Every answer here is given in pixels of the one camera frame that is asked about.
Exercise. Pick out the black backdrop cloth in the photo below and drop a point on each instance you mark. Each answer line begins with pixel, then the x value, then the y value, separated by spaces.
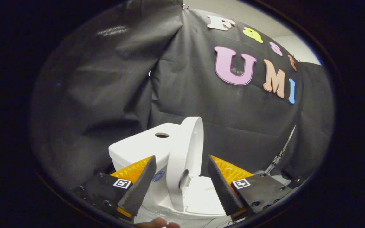
pixel 201 104

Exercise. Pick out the white toilet seat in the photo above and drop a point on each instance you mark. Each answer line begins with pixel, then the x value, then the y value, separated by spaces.
pixel 204 196

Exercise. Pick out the white toilet lid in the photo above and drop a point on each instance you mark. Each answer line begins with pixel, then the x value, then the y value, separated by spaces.
pixel 182 148

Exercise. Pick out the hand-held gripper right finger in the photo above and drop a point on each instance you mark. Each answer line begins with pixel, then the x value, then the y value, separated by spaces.
pixel 222 190

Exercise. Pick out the white ceramic toilet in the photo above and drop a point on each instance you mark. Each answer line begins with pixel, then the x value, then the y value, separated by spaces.
pixel 138 147

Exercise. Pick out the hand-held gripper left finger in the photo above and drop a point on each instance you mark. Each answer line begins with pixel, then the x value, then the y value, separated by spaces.
pixel 141 186

